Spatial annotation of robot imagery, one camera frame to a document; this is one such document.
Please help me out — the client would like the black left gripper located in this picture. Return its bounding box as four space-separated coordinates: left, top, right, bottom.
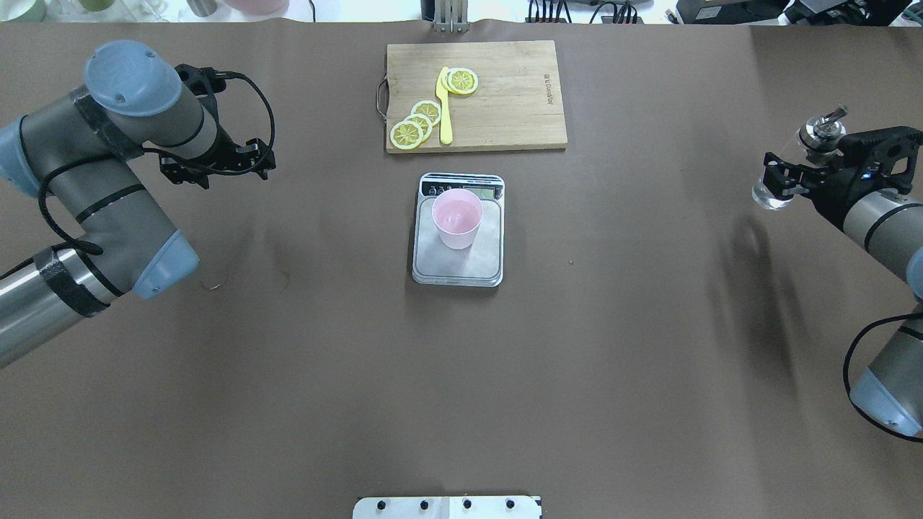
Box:
159 129 277 190

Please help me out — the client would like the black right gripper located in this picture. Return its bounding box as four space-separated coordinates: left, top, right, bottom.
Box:
764 127 922 229

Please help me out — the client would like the glass sauce bottle metal spout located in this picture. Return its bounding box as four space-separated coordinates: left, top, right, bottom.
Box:
752 103 848 210

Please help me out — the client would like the pink plastic cup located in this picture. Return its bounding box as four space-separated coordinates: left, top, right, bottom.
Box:
431 188 482 250

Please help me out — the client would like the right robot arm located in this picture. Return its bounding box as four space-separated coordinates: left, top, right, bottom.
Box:
752 117 922 443

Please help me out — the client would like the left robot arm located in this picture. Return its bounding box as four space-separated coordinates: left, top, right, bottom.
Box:
1 40 276 367

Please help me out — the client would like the silver digital kitchen scale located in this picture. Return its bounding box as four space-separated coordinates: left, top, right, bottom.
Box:
410 173 505 287

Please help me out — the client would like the pink bowl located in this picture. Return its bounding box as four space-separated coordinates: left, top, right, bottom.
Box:
224 0 290 17

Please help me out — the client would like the lower lemon slice of row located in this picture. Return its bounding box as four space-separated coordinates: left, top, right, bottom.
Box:
389 120 428 151

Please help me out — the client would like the lemon slice of row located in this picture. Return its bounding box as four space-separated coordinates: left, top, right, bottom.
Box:
403 114 433 143
410 99 442 125
389 120 428 151

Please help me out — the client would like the middle lemon slice of row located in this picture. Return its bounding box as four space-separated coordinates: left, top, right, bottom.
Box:
403 114 433 143

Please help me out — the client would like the upper lemon slice of row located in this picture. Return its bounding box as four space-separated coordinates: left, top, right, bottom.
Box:
410 99 442 125

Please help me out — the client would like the yellow plastic knife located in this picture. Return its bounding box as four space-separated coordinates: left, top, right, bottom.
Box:
435 66 453 146

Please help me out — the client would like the lemon slice near knife tip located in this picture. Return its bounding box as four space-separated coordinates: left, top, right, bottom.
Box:
441 68 480 95

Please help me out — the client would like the wooden cutting board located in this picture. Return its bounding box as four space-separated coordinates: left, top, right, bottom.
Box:
386 40 568 154

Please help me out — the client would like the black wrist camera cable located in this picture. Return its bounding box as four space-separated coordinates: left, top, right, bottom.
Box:
141 68 277 177

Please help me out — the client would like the aluminium frame post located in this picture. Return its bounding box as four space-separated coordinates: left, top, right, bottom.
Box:
433 0 470 34

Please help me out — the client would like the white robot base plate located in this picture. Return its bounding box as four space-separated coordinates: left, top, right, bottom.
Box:
352 495 544 518

